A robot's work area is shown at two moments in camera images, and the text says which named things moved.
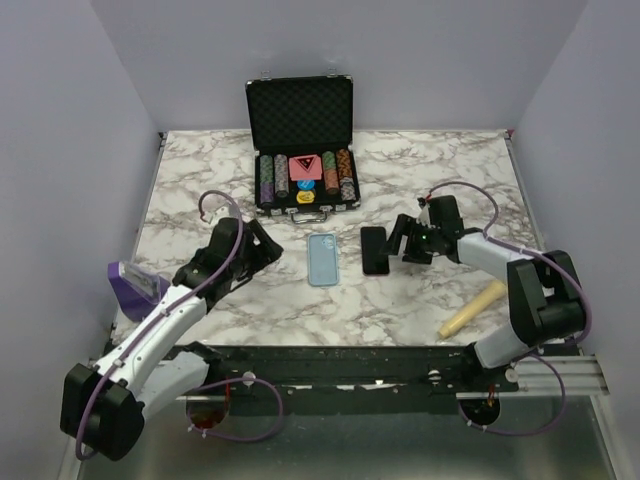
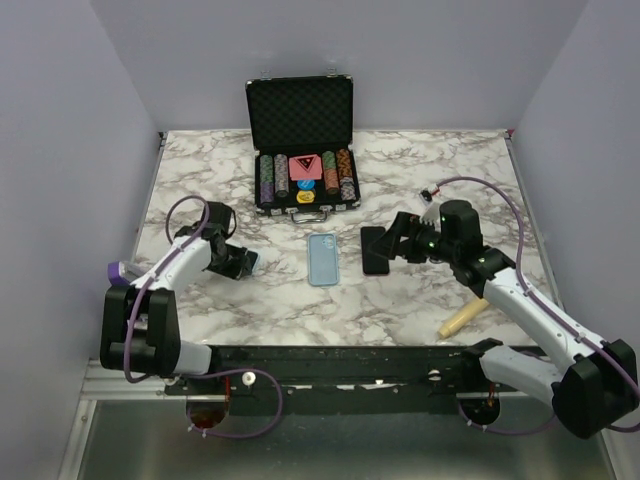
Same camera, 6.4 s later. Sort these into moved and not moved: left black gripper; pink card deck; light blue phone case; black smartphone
Moved: left black gripper
Not moved: light blue phone case; pink card deck; black smartphone
